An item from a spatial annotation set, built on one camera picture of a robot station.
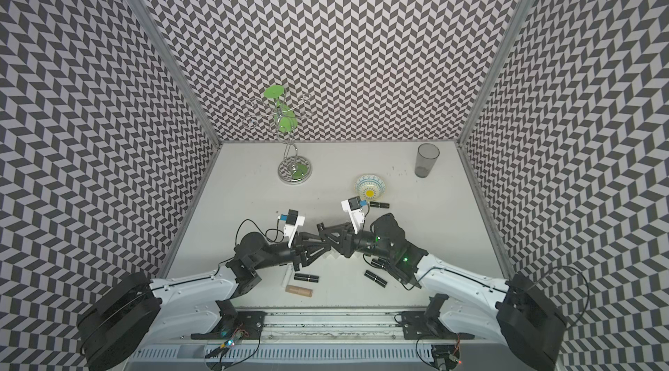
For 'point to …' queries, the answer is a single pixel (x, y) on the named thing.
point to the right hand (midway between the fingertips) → (323, 238)
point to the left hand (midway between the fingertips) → (329, 249)
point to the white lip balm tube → (286, 279)
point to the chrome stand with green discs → (280, 111)
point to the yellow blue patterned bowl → (370, 186)
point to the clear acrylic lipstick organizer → (335, 260)
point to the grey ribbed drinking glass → (427, 155)
